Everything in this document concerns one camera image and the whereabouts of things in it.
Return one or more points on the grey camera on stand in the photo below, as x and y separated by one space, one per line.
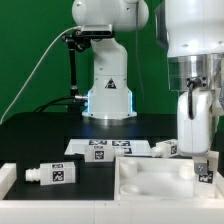
97 31

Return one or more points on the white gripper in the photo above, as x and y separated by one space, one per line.
194 135

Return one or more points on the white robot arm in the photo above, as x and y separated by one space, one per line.
191 32

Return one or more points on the white U-shaped obstacle wall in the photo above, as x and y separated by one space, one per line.
196 211

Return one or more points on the white square table top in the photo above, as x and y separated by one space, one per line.
157 178

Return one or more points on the white marker sheet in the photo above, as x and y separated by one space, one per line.
130 147

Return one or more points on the black camera stand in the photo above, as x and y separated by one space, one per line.
75 105

